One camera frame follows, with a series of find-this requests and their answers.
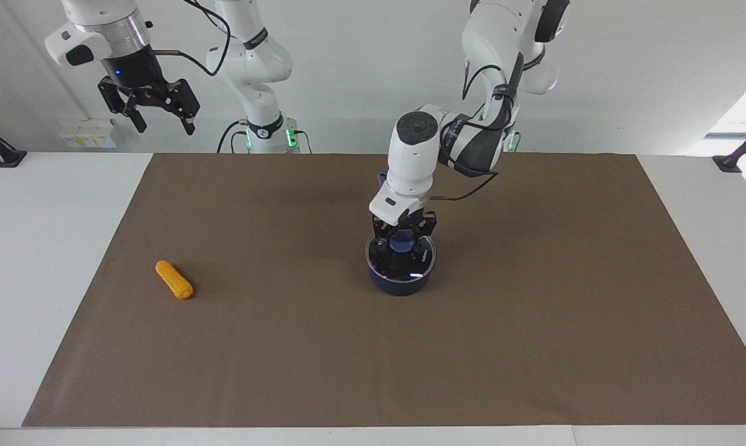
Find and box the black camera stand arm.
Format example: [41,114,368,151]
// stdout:
[0,118,28,169]
[713,121,746,173]

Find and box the black base cable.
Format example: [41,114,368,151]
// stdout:
[216,120,250,154]

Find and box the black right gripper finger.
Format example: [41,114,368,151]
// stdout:
[162,78,201,136]
[98,75,148,134]

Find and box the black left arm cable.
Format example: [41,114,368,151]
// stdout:
[431,53,524,203]

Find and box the glass lid with purple knob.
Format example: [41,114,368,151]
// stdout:
[365,232,439,281]

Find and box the yellow toy corn cob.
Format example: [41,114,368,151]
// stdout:
[155,260,195,300]

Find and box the white wall outlet box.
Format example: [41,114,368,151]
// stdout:
[59,118,118,149]

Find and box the brown table mat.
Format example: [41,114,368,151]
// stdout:
[22,153,746,428]

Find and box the dark pot with purple handle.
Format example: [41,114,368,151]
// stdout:
[365,172,439,297]

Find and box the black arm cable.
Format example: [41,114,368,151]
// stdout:
[152,0,232,78]
[431,53,524,203]

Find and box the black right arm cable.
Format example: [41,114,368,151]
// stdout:
[152,0,232,78]

